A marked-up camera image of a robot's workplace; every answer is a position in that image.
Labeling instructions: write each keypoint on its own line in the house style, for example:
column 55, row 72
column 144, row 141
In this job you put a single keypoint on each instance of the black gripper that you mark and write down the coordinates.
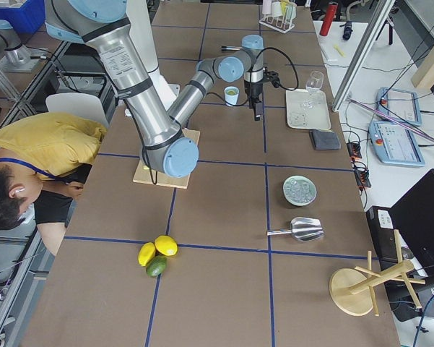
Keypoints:
column 253, row 90

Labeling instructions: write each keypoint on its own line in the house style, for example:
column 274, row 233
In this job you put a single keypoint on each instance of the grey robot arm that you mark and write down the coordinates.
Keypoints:
column 16, row 53
column 120, row 32

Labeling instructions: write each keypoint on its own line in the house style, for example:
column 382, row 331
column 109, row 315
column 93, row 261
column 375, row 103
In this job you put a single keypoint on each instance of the light blue paper cup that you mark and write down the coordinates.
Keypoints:
column 231, row 100

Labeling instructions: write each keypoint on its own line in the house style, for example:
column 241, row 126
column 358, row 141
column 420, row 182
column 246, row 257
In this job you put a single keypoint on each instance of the yellow whole lemon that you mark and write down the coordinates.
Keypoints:
column 166, row 245
column 146, row 253

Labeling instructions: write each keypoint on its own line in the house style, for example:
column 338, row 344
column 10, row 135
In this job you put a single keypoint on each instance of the cream bear serving tray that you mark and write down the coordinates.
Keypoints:
column 306, row 110

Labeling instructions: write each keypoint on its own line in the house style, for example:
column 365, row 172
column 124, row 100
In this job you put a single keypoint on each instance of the clear wine glass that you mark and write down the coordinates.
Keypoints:
column 313, row 85

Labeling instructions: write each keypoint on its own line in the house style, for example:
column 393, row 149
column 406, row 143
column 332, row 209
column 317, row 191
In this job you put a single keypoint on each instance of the steel muddler black tip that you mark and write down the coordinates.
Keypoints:
column 230, row 48

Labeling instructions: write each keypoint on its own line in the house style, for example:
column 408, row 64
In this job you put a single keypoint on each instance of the grey folded cloth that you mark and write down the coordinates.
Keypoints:
column 324, row 140

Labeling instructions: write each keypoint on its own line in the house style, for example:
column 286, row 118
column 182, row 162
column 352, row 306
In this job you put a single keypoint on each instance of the green bowl of ice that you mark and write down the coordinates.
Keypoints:
column 299, row 190

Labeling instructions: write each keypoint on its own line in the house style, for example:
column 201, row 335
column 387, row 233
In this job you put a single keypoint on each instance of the black power strip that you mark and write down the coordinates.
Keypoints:
column 360, row 169

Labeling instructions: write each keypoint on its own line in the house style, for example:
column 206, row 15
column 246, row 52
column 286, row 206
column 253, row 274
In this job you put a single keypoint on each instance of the red bottle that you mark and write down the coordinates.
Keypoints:
column 328, row 18

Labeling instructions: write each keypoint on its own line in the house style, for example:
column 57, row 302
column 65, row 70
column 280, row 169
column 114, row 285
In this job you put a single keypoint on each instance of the steel ice scoop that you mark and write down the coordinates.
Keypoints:
column 301, row 229

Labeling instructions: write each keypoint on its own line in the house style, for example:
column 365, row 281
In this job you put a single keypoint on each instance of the bamboo cutting board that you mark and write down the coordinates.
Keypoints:
column 179, row 161

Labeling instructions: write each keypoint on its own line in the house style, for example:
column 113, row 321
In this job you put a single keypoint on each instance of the blue teach pendant near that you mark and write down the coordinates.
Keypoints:
column 395, row 145

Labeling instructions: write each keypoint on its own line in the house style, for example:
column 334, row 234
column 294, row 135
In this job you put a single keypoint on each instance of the blue teach pendant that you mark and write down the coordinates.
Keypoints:
column 399, row 104
column 395, row 145

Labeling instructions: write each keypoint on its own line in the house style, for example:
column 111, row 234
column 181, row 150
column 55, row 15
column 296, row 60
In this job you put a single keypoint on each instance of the blue teach pendant far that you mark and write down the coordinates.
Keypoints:
column 399, row 104

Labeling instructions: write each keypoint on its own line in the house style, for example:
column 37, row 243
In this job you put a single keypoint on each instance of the white chair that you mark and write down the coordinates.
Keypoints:
column 79, row 104

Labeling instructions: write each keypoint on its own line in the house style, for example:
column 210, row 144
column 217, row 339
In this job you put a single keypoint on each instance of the green lime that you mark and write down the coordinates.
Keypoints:
column 156, row 266

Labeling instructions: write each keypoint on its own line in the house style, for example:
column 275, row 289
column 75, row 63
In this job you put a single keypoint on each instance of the black computer monitor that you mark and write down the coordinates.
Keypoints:
column 413, row 216

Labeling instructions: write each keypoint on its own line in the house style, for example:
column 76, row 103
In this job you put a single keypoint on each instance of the person in yellow shirt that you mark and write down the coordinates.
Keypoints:
column 45, row 160

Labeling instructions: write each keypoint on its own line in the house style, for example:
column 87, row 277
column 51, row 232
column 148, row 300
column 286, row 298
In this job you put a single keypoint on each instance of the white wire cup rack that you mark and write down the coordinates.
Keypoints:
column 278, row 15

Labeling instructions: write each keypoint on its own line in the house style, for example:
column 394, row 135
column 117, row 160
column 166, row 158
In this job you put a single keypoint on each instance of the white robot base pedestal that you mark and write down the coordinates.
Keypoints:
column 142, row 38

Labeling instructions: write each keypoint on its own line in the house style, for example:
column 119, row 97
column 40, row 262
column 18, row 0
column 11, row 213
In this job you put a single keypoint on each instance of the aluminium frame post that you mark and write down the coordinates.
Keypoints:
column 369, row 36

